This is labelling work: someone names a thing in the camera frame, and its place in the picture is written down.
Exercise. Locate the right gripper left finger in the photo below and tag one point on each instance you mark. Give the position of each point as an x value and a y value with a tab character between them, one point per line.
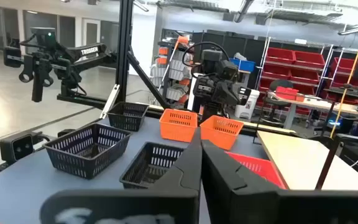
185	174

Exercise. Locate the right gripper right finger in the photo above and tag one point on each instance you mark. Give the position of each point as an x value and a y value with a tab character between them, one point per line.
228	186

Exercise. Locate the red slotted plastic basket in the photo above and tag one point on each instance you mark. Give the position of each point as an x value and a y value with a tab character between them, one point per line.
259	168

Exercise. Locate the orange slotted plastic basket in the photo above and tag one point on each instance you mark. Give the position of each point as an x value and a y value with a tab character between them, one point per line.
219	137
176	132

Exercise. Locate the black slotted plastic basket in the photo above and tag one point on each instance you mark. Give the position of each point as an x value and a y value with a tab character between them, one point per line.
73	161
126	123
135	174

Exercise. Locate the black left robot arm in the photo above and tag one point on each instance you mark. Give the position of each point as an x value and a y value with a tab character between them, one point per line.
211	60

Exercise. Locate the red bins stack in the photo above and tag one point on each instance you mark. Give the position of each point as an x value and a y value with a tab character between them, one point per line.
286	92

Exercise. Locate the white upright panel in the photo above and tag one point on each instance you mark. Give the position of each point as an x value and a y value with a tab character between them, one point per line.
191	93

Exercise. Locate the grey and orange bin rack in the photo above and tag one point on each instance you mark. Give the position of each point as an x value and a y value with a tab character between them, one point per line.
176	65

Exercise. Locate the blue plastic bin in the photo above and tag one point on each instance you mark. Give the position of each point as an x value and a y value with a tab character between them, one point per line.
244	65

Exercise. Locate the black storage cabinets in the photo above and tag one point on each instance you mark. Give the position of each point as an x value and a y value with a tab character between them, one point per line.
228	42

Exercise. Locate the black office chair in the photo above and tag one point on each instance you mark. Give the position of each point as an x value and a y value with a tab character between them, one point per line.
280	85

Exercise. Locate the light workbench table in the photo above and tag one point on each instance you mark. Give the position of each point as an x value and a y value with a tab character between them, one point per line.
322	105

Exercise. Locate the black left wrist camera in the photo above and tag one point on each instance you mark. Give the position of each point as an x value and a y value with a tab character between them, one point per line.
228	71

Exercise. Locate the black aluminium table frame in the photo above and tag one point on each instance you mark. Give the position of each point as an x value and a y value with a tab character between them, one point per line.
124	46

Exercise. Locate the silver metal bracket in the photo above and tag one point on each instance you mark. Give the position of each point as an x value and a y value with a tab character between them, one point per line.
110	101

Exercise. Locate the small black camera box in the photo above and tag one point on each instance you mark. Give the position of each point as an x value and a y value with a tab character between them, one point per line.
20	147

